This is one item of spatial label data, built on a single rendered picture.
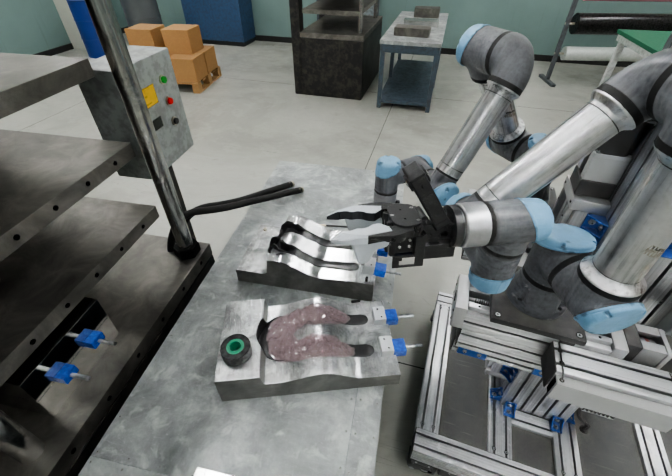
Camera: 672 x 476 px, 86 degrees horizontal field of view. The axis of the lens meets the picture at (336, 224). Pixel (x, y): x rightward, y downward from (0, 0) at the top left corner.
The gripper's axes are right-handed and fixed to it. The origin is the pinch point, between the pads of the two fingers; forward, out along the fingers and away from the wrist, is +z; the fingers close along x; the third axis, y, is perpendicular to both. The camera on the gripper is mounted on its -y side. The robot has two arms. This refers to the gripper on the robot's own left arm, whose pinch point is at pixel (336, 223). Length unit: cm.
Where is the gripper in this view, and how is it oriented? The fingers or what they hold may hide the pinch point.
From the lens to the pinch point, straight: 57.6
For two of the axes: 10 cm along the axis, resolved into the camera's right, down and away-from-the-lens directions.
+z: -9.9, 0.8, -0.9
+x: -1.1, -5.2, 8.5
